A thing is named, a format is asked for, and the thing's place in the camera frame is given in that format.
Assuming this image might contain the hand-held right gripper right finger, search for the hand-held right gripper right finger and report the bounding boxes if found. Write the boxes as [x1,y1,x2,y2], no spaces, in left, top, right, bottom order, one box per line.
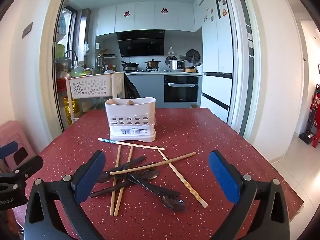
[208,150,298,240]

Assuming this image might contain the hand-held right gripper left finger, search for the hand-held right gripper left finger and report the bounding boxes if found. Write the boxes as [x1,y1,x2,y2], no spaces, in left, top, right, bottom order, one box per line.
[24,150,107,240]

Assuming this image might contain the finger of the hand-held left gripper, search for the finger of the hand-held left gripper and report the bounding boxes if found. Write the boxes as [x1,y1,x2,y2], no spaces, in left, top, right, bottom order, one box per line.
[0,141,18,159]
[10,155,43,180]

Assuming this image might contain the wooden chopstick blue patterned end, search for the wooden chopstick blue patterned end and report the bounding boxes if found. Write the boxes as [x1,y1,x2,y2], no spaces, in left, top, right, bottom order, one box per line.
[155,145,209,209]
[98,138,165,151]

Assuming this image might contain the dark translucent plastic spoon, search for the dark translucent plastic spoon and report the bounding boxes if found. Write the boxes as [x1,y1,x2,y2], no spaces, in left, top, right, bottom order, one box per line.
[126,172,187,212]
[96,156,147,184]

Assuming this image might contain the black chopstick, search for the black chopstick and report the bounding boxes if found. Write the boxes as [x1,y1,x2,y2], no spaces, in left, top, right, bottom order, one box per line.
[116,165,181,197]

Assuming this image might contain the metal spoon compartment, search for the metal spoon compartment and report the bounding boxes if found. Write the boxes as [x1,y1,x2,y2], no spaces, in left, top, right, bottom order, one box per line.
[89,169,160,198]

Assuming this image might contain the white plastic utensil holder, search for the white plastic utensil holder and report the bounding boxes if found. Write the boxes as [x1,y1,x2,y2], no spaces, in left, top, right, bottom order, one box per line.
[104,97,157,144]

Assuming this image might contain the pink plastic stool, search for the pink plastic stool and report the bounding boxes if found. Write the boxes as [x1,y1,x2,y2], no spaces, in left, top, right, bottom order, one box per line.
[0,120,38,173]

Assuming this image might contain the gold foil bag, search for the gold foil bag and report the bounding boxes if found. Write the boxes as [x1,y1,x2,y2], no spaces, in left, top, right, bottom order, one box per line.
[64,96,80,125]

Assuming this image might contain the red plastic basket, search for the red plastic basket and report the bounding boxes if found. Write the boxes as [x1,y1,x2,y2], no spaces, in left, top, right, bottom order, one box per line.
[56,79,67,93]

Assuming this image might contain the white floral storage cart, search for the white floral storage cart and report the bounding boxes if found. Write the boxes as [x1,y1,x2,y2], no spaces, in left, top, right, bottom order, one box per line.
[66,72,125,125]

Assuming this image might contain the black plastic bag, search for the black plastic bag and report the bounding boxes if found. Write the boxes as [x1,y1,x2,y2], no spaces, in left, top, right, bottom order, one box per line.
[124,74,141,99]

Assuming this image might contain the black built-in oven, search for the black built-in oven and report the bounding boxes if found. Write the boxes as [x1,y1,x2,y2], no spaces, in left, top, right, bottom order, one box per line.
[164,75,199,103]

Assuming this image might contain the steel pot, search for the steel pot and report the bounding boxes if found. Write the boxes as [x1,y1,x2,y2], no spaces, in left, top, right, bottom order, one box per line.
[55,57,73,72]

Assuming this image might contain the grey kitchen base cabinet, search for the grey kitchen base cabinet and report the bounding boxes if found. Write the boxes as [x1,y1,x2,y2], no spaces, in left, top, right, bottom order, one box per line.
[125,71,203,109]

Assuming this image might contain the red black upright object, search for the red black upright object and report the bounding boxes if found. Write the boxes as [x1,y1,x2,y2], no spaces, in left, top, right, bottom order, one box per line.
[309,82,320,148]

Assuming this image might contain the dark kitchen faucet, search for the dark kitchen faucet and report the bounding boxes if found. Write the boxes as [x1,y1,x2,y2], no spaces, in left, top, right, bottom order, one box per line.
[64,50,79,63]

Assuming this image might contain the black wok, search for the black wok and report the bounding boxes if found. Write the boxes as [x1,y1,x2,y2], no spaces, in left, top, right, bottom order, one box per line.
[121,61,140,72]

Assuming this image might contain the white spice rack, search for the white spice rack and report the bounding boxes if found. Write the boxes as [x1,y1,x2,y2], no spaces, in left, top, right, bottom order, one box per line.
[96,54,118,73]

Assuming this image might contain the silver rice cooker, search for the silver rice cooker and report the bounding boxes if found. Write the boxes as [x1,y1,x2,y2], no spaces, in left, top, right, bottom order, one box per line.
[169,59,186,72]

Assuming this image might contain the white refrigerator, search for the white refrigerator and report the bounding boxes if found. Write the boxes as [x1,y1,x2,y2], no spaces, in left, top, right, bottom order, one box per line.
[200,0,234,124]

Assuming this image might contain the black range hood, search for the black range hood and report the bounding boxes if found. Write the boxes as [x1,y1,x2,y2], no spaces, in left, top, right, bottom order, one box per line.
[116,29,166,58]

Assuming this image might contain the white upper kitchen cabinets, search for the white upper kitchen cabinets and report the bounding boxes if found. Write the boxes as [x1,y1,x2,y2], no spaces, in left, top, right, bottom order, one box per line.
[96,1,203,37]

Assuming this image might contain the grey wall plate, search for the grey wall plate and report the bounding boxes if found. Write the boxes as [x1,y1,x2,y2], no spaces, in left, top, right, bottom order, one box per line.
[21,22,34,39]

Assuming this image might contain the black round wall rack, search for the black round wall rack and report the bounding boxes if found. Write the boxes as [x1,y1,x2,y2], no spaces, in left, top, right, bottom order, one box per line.
[185,49,202,64]

